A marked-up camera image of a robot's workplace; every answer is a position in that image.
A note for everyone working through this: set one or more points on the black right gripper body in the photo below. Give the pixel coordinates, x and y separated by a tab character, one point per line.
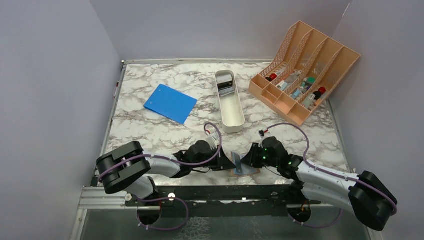
262	159

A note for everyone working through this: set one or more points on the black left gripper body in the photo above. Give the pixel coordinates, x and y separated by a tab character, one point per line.
211	165

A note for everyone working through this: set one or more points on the tan leather card holder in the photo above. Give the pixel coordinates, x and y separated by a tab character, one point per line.
242	170

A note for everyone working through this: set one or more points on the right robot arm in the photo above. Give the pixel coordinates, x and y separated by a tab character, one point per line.
363	194

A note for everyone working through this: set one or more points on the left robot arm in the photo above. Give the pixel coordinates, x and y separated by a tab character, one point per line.
129	168

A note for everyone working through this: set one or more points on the blue folder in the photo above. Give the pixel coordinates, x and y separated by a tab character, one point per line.
171	103

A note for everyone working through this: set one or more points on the orange desk organizer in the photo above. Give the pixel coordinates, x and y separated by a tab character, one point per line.
305	52

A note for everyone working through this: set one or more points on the red cap bottle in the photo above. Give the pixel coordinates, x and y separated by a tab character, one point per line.
319	93

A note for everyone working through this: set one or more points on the green cap bottle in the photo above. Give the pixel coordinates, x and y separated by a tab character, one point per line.
308	81

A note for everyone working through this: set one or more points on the black mounting rail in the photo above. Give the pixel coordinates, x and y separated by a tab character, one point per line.
280	194

